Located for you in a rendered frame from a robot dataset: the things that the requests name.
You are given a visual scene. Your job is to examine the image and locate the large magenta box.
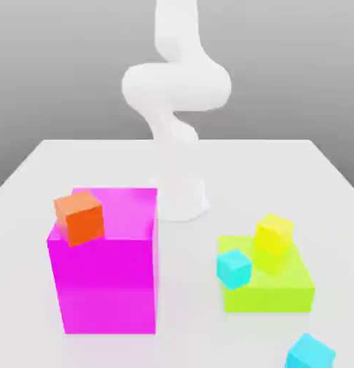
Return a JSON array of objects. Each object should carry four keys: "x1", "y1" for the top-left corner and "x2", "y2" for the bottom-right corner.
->
[{"x1": 46, "y1": 187, "x2": 159, "y2": 336}]

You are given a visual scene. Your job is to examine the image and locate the large lime green box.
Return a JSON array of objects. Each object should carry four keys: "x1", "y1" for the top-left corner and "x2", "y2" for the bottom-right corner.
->
[{"x1": 217, "y1": 235, "x2": 317, "y2": 313}]

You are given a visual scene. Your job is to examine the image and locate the small cyan cube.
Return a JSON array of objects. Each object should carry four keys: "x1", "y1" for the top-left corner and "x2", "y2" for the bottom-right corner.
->
[
  {"x1": 215, "y1": 249, "x2": 253, "y2": 291},
  {"x1": 284, "y1": 332, "x2": 337, "y2": 368}
]

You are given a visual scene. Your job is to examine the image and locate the small orange cube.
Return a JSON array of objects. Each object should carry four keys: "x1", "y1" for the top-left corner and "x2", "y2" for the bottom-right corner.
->
[{"x1": 53, "y1": 190, "x2": 106, "y2": 248}]

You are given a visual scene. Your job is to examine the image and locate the small yellow cube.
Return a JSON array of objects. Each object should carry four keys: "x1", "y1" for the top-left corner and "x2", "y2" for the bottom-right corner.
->
[{"x1": 254, "y1": 213, "x2": 295, "y2": 257}]

